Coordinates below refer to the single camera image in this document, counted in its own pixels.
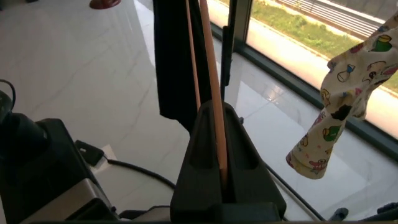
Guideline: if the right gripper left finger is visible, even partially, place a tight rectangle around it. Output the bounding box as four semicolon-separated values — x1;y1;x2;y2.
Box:
170;101;223;222

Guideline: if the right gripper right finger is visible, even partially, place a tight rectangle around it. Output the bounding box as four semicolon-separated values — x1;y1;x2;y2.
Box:
223;102;287;222

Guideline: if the pink clothes hanger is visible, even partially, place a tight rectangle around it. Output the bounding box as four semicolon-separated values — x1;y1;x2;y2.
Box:
185;0;230;187

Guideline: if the black garment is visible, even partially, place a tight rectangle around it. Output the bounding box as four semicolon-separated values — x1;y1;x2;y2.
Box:
152;0;218;133

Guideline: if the cream printed garment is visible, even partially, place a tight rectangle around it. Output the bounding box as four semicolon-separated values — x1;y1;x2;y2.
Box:
285;12;398;180

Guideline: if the window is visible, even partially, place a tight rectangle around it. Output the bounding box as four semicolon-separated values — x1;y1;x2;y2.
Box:
205;0;398;162

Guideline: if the dark red round object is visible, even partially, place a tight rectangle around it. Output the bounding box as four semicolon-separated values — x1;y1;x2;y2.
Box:
89;0;123;10

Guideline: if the black cable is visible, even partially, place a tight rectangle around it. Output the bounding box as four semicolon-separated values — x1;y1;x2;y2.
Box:
74;139;177;190

